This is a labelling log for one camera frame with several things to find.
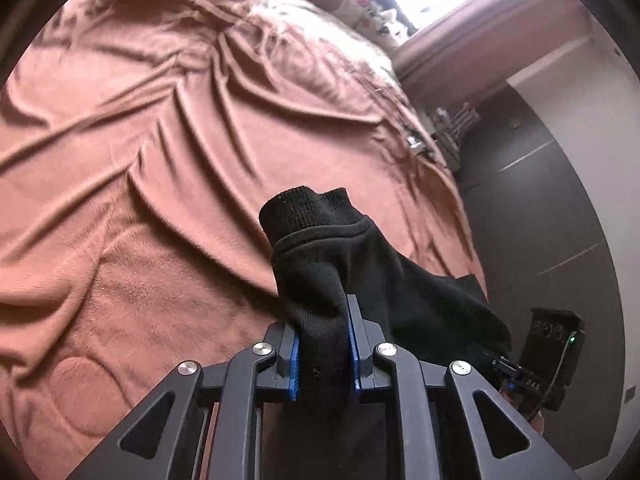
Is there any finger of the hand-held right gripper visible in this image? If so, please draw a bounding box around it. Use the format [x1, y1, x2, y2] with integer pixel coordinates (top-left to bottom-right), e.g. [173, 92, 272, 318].
[475, 347, 526, 386]

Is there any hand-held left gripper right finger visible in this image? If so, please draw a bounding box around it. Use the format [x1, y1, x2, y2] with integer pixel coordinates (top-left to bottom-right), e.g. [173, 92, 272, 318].
[346, 294, 578, 480]

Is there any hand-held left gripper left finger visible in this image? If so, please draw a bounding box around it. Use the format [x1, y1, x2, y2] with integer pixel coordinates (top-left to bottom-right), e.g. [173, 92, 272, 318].
[65, 322, 301, 480]

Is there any black sweatshirt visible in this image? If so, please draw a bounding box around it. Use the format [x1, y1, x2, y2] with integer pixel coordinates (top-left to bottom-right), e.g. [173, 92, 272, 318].
[258, 186, 512, 480]

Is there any person's right hand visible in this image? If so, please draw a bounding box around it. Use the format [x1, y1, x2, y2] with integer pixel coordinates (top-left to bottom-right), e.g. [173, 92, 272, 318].
[500, 385, 546, 433]

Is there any grey wardrobe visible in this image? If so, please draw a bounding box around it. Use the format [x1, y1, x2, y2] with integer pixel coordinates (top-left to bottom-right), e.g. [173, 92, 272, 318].
[455, 82, 640, 471]

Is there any small black white object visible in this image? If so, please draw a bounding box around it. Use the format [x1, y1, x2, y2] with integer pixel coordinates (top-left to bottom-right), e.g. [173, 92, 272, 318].
[400, 125, 426, 153]

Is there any brown blanket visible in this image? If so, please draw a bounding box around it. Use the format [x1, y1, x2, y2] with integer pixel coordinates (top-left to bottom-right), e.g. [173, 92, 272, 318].
[0, 0, 488, 480]

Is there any pink curtain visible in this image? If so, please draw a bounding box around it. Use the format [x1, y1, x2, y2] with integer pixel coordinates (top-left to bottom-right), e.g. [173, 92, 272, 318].
[392, 0, 621, 106]

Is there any black cable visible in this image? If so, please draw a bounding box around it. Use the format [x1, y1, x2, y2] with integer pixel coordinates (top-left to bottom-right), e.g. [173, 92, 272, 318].
[527, 342, 573, 423]

